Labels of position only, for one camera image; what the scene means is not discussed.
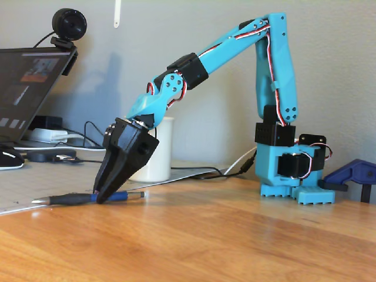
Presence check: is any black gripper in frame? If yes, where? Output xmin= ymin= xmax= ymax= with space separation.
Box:
xmin=93 ymin=117 xmax=160 ymax=204

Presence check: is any blue and black pen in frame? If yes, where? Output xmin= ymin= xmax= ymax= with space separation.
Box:
xmin=31 ymin=191 xmax=146 ymax=206

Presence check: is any white ceramic mug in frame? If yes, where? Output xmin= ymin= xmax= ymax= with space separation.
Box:
xmin=128 ymin=116 xmax=174 ymax=183

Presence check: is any grey cutting mat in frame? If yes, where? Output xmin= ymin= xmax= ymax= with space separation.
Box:
xmin=0 ymin=146 xmax=233 ymax=217

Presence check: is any dark grey usb hub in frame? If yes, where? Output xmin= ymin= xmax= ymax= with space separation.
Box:
xmin=26 ymin=149 xmax=78 ymax=163

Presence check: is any white power adapter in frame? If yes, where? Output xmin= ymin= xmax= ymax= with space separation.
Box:
xmin=28 ymin=127 xmax=69 ymax=144

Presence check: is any black power brick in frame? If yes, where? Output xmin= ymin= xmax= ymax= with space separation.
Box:
xmin=32 ymin=115 xmax=63 ymax=130

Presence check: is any black computer mouse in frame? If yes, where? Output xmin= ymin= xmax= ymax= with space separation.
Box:
xmin=0 ymin=143 xmax=26 ymax=171

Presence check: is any laptop screen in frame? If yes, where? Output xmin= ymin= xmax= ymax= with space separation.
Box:
xmin=0 ymin=48 xmax=78 ymax=147

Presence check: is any black round webcam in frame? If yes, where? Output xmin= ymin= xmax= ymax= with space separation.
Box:
xmin=32 ymin=8 xmax=88 ymax=76

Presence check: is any white hanging blind wand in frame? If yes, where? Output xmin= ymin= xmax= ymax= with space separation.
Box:
xmin=113 ymin=0 xmax=122 ymax=29

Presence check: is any dark blue table clamp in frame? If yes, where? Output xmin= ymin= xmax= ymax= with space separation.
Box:
xmin=317 ymin=159 xmax=376 ymax=203

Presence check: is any black hub cable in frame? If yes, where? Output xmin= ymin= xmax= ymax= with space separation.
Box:
xmin=75 ymin=158 xmax=106 ymax=165

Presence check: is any thin black looped cable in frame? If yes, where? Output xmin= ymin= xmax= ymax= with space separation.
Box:
xmin=61 ymin=120 xmax=112 ymax=148

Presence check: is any white adapter cable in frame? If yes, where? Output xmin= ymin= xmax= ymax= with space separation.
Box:
xmin=14 ymin=133 xmax=107 ymax=152

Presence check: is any black cable with ferrite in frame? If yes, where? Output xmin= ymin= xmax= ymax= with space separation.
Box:
xmin=170 ymin=155 xmax=256 ymax=179

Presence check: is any white usb cable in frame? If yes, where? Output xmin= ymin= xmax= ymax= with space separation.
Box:
xmin=224 ymin=146 xmax=258 ymax=176

